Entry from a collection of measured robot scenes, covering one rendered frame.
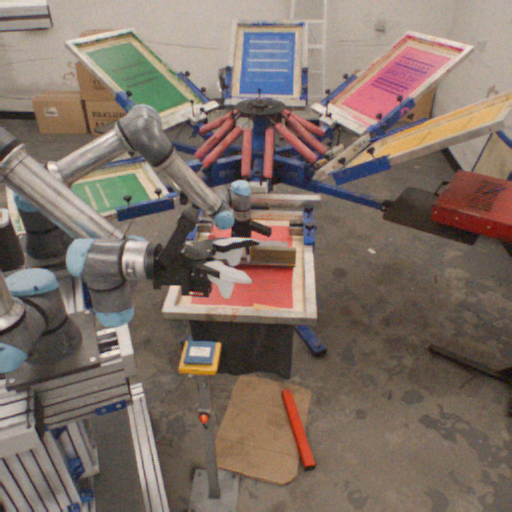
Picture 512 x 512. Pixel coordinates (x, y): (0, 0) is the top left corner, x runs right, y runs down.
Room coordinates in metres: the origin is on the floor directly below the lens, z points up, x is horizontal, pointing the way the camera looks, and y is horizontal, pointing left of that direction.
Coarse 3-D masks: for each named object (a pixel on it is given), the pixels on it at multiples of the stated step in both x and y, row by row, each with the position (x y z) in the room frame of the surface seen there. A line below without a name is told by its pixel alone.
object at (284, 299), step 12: (276, 228) 1.92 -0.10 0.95; (288, 228) 1.93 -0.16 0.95; (276, 240) 1.82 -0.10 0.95; (288, 240) 1.82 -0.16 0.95; (288, 276) 1.54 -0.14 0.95; (288, 288) 1.46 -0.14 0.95; (252, 300) 1.38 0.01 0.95; (264, 300) 1.38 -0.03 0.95; (276, 300) 1.38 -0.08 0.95; (288, 300) 1.38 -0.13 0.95
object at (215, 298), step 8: (216, 232) 1.89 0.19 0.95; (224, 232) 1.89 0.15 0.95; (216, 296) 1.41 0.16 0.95; (232, 296) 1.41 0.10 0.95; (240, 296) 1.41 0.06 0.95; (208, 304) 1.36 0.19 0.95; (216, 304) 1.36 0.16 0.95; (224, 304) 1.36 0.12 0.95; (232, 304) 1.36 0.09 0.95; (240, 304) 1.36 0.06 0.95
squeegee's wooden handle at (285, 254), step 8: (256, 248) 1.61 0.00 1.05; (264, 248) 1.61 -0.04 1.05; (272, 248) 1.61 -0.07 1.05; (280, 248) 1.61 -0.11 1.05; (288, 248) 1.61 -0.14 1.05; (256, 256) 1.60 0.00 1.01; (264, 256) 1.60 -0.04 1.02; (272, 256) 1.60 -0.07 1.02; (280, 256) 1.60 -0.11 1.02; (288, 256) 1.59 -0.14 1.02
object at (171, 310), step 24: (264, 216) 2.00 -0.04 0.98; (288, 216) 2.00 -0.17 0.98; (192, 240) 1.76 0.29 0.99; (312, 264) 1.58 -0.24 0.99; (312, 288) 1.41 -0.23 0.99; (168, 312) 1.28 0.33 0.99; (192, 312) 1.27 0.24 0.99; (216, 312) 1.27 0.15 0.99; (240, 312) 1.27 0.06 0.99; (264, 312) 1.27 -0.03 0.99; (288, 312) 1.27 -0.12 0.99; (312, 312) 1.27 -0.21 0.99
